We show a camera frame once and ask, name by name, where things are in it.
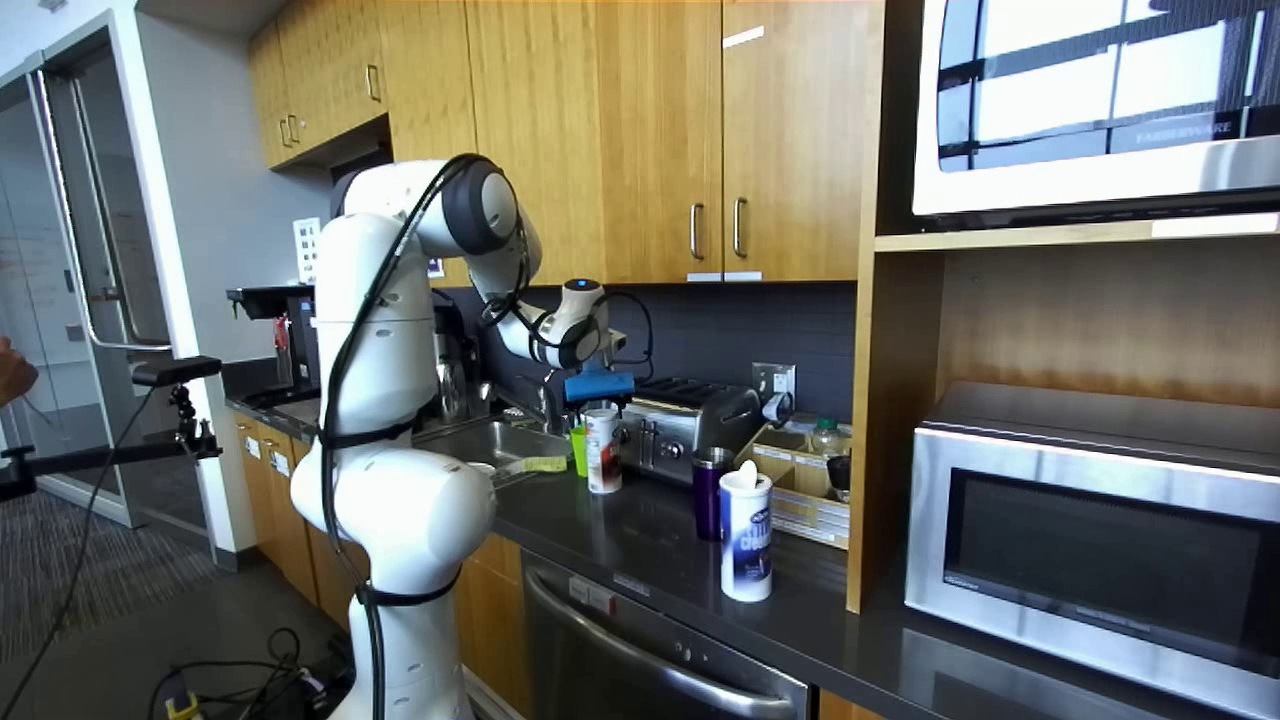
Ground wooden upper cabinets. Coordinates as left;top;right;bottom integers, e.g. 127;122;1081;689
244;0;882;291

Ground black microwave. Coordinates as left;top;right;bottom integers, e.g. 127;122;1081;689
898;383;1280;720

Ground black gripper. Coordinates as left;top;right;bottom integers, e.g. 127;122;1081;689
483;324;570;441

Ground white and red can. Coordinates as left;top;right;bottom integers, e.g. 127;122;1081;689
578;396;628;498

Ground stainless steel dishwasher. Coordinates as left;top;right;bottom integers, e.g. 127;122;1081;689
517;550;816;720

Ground black floor cables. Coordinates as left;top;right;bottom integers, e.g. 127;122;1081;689
145;623;351;720

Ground large shelf microwave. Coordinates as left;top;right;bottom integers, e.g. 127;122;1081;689
908;0;1280;219

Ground wall power outlet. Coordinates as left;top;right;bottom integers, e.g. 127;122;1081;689
750;355;799;428

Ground stainless steel toaster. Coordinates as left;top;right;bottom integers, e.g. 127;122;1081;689
617;374;772;488

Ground black camera stand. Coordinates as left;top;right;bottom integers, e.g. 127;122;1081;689
0;351;228;504

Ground stainless steel sink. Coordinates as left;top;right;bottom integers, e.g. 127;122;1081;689
451;413;575;490

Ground white wipes canister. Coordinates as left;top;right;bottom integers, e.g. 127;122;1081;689
715;455;776;606

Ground purple steel tumbler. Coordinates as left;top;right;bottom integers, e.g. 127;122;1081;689
689;444;734;542

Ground white wall sign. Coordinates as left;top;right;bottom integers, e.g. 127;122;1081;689
291;216;328;287

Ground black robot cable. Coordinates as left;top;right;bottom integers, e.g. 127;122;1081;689
315;151;499;720

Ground wooden lower cabinet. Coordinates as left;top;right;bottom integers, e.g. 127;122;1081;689
230;413;362;632
451;533;532;715

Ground wooden compartment box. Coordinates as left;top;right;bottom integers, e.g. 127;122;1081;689
745;417;855;550

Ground black coffee machine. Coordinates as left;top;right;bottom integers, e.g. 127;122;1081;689
228;278;325;409

